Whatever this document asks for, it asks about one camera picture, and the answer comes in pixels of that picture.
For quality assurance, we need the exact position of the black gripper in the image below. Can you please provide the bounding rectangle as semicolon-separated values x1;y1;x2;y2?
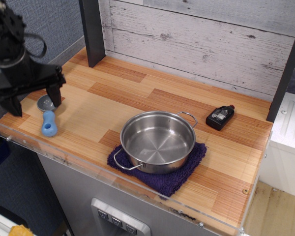
0;53;66;117

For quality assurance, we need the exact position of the blue grey ice cream scoop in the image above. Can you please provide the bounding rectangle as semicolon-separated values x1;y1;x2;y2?
37;94;58;137

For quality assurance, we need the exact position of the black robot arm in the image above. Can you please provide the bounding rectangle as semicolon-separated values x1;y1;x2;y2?
0;0;66;117

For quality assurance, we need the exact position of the stainless steel pot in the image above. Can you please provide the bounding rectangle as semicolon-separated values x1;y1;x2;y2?
115;111;198;175

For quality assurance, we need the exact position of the clear acrylic guard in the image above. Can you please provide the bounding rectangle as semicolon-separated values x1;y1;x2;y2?
0;123;264;236

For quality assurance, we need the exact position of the yellow object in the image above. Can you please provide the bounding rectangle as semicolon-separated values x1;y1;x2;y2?
8;225;34;236

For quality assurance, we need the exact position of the silver dispenser panel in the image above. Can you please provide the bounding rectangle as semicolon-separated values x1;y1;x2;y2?
90;198;151;236

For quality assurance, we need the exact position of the purple towel cloth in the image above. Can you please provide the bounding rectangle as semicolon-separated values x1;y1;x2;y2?
107;143;207;197

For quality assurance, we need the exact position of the small black bottle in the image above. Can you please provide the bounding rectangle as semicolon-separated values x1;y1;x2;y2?
206;105;235;131

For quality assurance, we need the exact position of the white side cabinet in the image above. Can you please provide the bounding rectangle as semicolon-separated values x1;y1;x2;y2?
259;92;295;196

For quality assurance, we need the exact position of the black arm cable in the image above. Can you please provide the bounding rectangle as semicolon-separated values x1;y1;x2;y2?
23;33;48;59

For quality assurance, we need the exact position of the dark grey left post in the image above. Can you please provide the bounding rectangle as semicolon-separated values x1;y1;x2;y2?
79;0;106;67

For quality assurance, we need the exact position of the dark grey post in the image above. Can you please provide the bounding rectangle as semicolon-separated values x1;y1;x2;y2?
266;40;295;122
79;0;106;67

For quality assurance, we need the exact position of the dark grey right post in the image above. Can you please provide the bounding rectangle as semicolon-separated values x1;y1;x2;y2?
266;40;295;122

